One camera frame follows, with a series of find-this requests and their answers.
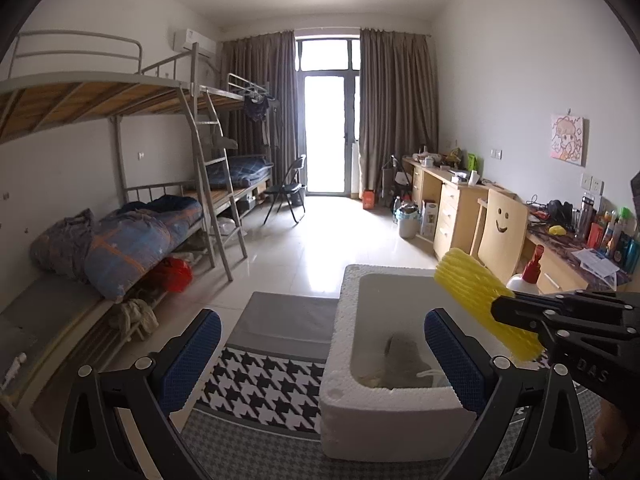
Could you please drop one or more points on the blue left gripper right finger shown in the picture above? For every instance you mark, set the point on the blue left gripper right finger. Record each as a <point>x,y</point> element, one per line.
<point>461,357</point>

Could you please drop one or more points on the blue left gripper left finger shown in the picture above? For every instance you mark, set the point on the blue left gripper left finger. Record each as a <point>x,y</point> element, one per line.
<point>182,361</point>

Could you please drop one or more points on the grey sock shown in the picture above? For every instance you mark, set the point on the grey sock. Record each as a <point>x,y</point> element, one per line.
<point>402,361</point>

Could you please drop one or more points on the yellow foam net sleeve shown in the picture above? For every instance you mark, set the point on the yellow foam net sleeve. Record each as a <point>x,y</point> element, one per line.
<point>475,288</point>

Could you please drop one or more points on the blue face mask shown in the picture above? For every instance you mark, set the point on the blue face mask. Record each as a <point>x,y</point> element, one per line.
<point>437,378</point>

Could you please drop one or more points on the papers on desk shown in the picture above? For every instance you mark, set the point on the papers on desk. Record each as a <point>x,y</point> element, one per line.
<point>595,263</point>

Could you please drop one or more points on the wooden desk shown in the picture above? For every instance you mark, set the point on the wooden desk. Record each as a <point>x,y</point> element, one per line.
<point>457,211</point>

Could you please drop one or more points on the white foam box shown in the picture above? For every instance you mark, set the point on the white foam box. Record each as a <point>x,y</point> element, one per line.
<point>383,397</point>

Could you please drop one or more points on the white lotion pump bottle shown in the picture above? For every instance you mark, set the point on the white lotion pump bottle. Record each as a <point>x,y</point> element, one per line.
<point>527,281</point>

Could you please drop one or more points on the teal bottle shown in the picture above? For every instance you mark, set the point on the teal bottle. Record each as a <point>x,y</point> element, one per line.
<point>629,254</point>

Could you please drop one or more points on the houndstooth table cloth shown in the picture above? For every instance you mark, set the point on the houndstooth table cloth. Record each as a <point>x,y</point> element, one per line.
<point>258,414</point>

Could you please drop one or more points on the yellow object on desk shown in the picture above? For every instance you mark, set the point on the yellow object on desk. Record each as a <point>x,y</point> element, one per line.
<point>557,230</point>

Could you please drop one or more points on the blue plaid quilt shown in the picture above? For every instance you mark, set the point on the blue plaid quilt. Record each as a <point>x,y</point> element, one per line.
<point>113,253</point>

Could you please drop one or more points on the smiley wooden chair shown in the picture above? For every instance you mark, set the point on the smiley wooden chair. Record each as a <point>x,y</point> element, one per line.
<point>500,234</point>

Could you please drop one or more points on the white waste bucket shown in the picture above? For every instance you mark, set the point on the white waste bucket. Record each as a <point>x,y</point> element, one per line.
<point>409,220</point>

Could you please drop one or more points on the black folding chair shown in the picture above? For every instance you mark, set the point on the black folding chair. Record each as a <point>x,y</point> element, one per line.
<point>290,190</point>

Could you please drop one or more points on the metal bunk bed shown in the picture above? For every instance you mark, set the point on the metal bunk bed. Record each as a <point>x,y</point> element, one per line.
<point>173,86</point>

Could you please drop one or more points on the brown right curtain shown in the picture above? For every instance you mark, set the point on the brown right curtain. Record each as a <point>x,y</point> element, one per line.
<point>398,100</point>

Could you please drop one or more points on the brown curtain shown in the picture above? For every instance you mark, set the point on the brown curtain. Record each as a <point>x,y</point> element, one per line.
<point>261,70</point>
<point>398,100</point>

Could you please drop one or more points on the brown left curtain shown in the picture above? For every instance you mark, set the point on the brown left curtain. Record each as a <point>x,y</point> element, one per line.
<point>261,70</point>

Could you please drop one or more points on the white air conditioner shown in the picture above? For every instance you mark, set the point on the white air conditioner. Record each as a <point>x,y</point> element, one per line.
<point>184,40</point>

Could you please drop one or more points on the cartoon wall picture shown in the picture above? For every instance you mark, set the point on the cartoon wall picture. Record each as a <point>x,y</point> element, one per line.
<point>567,139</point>

